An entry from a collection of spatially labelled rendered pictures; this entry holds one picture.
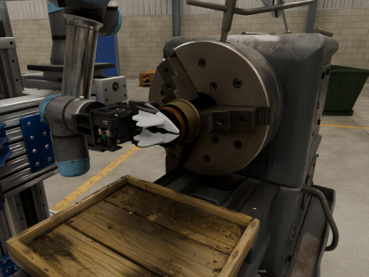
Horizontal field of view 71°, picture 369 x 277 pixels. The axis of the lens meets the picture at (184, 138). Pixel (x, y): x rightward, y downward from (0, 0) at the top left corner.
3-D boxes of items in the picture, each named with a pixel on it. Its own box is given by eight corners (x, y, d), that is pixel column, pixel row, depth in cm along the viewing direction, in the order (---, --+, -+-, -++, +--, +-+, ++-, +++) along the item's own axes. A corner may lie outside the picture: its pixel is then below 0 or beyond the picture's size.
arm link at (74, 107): (95, 127, 61) (91, 93, 59) (108, 130, 59) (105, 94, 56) (67, 136, 56) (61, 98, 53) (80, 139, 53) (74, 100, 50)
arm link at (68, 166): (90, 159, 73) (84, 121, 69) (92, 176, 63) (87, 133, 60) (59, 163, 70) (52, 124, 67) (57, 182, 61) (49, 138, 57)
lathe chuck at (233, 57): (162, 139, 80) (175, 31, 67) (258, 181, 67) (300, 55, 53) (143, 148, 73) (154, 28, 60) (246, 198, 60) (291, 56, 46)
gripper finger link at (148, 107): (155, 130, 47) (121, 123, 52) (161, 128, 48) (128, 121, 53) (154, 105, 46) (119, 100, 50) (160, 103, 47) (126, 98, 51)
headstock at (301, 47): (225, 117, 140) (229, 39, 127) (324, 132, 115) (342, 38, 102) (157, 153, 92) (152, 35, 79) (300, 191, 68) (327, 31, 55)
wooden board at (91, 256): (128, 187, 70) (127, 173, 69) (258, 236, 52) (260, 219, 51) (9, 259, 47) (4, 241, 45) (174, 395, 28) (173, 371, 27)
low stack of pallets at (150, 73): (152, 82, 947) (151, 69, 933) (174, 82, 928) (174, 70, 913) (138, 87, 833) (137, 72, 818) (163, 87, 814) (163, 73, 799)
